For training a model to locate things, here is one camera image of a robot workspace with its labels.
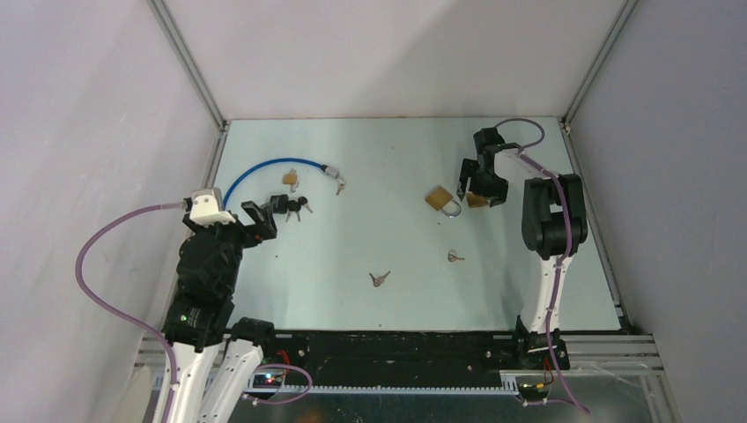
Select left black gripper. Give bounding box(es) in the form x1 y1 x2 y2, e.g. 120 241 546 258
186 198 277 293

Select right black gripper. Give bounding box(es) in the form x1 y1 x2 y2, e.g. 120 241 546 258
457 158 508 207

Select silver key pair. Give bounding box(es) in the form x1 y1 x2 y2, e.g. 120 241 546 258
369 271 391 287

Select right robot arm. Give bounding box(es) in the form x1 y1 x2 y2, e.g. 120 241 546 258
457 127 588 369

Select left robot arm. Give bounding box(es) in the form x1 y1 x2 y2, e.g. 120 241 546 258
157 196 278 422

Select black padlock with keys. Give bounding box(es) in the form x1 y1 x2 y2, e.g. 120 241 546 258
270 194 313 222

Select small brass padlock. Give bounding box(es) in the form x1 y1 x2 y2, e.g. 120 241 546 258
282 168 299 193

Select large brass padlock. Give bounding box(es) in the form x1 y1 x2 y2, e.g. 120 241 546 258
425 186 462 219

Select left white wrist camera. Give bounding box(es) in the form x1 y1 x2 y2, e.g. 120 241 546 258
188 187 237 227

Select blue cable lock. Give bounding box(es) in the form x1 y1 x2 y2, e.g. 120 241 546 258
222 157 341 208

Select key on ring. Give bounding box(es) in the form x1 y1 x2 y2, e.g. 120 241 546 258
447 250 464 263

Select keys on cable lock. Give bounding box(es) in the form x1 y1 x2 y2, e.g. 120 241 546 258
336 178 346 196

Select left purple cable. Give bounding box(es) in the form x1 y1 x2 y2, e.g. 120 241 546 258
76 202 191 423

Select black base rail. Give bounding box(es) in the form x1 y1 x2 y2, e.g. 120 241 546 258
256 330 570 391

